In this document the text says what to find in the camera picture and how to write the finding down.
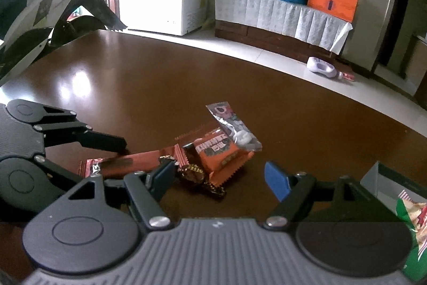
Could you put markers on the small red packet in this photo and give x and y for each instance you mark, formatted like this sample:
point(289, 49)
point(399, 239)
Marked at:
point(348, 76)

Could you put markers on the brown kitchen cabinet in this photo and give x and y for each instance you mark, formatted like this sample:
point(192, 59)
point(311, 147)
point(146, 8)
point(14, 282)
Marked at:
point(417, 65)

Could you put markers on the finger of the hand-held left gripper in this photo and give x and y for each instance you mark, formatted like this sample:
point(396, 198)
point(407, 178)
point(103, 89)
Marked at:
point(63, 173)
point(100, 141)

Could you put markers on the white purple bottle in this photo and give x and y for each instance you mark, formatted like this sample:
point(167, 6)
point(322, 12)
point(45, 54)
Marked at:
point(322, 66)

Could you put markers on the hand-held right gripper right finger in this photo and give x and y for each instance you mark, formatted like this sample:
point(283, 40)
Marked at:
point(277, 180)

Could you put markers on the long red snack bar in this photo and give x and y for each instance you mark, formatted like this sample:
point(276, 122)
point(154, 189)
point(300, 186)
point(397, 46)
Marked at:
point(133, 161)

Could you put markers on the brown wooden television stand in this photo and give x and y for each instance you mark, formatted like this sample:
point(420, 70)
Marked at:
point(260, 36)

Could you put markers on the orange snack packet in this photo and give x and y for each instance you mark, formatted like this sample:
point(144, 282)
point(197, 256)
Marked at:
point(216, 151)

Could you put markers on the clear snack packet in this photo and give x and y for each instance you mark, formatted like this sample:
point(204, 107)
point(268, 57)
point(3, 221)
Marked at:
point(233, 128)

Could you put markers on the green chip bag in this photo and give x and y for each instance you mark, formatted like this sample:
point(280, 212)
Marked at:
point(417, 231)

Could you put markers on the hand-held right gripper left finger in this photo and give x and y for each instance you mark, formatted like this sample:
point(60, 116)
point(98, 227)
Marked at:
point(165, 172)

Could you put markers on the brown gold candy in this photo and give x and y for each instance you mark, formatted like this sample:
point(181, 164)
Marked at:
point(193, 173)

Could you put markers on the cabinet with white cloth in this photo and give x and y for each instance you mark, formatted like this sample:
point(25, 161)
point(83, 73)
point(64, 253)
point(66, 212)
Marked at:
point(283, 16)

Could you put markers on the dark box with white inside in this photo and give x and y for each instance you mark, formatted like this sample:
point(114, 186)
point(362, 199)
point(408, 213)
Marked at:
point(383, 181)

